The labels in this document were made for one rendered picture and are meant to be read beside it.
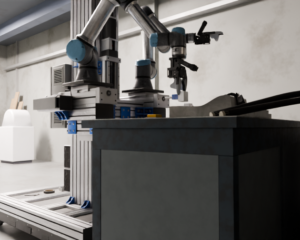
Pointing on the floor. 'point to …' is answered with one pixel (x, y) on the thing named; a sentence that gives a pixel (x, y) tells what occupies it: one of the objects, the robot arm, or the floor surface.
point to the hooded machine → (16, 137)
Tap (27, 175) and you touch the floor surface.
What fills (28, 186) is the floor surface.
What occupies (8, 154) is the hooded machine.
